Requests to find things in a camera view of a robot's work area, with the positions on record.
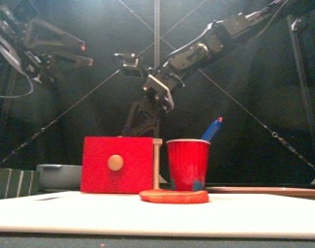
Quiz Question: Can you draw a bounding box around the red drawer with wooden knob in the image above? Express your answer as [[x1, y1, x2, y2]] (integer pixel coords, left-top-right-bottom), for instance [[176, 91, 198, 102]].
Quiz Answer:
[[80, 136, 156, 195]]

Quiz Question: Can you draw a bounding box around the orange flat dough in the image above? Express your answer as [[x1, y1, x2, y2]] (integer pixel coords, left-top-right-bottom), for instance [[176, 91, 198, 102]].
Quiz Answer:
[[139, 188, 211, 204]]

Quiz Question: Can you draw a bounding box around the grey bowl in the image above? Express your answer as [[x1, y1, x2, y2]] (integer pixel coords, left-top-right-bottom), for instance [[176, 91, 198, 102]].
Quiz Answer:
[[36, 163, 84, 192]]

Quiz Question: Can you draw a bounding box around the red plastic cup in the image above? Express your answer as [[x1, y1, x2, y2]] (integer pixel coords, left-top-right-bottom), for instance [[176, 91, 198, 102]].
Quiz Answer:
[[165, 138, 212, 192]]

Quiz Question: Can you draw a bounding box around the white cutting board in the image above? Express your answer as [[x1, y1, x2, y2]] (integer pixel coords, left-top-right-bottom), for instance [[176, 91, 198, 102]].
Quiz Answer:
[[0, 190, 315, 240]]

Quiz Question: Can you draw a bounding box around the green white striped cloth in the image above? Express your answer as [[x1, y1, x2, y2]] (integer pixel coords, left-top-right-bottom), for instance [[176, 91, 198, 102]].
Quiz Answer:
[[0, 167, 42, 201]]

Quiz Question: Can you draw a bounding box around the brown wooden tray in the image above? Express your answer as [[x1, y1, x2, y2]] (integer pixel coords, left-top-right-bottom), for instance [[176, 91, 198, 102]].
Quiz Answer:
[[204, 186, 315, 199]]

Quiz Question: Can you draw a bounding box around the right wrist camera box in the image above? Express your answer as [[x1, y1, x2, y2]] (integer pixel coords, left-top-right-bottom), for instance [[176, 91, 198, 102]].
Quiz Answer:
[[112, 52, 144, 78]]

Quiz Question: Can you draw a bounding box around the wooden drawer cabinet frame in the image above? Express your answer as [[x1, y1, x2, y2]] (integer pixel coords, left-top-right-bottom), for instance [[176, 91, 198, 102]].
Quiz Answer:
[[152, 138, 164, 191]]

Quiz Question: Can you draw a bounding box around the blue handled cutter tool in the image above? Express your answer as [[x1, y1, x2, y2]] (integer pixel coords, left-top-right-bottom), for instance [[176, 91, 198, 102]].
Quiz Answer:
[[202, 116, 226, 142]]

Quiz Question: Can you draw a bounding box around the metal frame pole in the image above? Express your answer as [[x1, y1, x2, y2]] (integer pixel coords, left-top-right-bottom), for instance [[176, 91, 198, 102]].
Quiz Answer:
[[153, 0, 161, 70]]

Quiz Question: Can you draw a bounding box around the black frame post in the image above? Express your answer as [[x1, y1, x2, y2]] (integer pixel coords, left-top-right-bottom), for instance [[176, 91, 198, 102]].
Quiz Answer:
[[287, 14, 315, 187]]

